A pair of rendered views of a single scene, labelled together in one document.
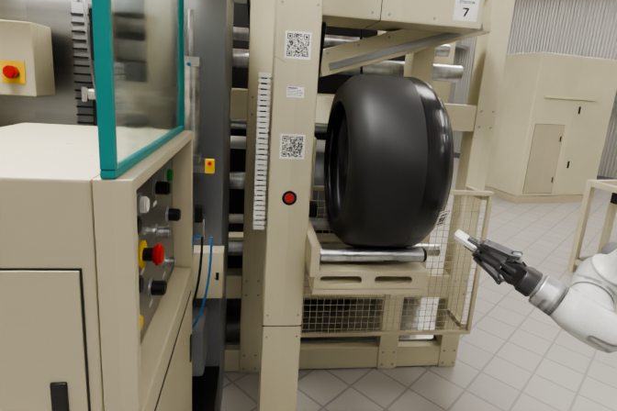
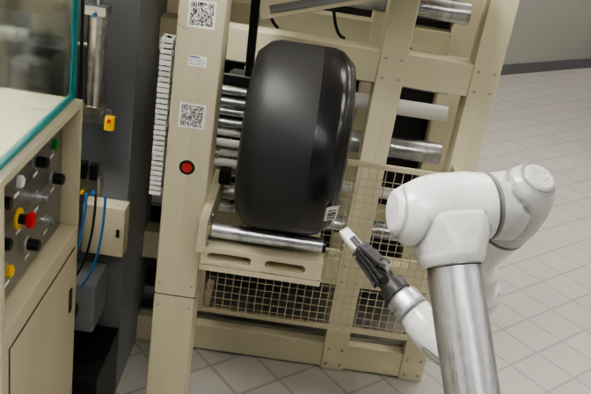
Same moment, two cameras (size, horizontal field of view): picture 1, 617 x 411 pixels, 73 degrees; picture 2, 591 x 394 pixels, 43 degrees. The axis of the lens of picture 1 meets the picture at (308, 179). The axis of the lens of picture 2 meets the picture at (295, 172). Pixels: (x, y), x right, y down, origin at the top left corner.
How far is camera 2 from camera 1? 1.03 m
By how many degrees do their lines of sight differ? 12
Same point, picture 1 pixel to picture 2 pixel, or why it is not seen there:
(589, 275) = not seen: hidden behind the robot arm
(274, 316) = (166, 285)
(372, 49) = not seen: outside the picture
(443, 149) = (330, 146)
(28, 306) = not seen: outside the picture
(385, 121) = (273, 110)
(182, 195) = (69, 159)
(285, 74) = (186, 42)
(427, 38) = not seen: outside the picture
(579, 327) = (416, 338)
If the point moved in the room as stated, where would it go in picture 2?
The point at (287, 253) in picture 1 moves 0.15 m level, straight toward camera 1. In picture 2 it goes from (183, 222) to (168, 245)
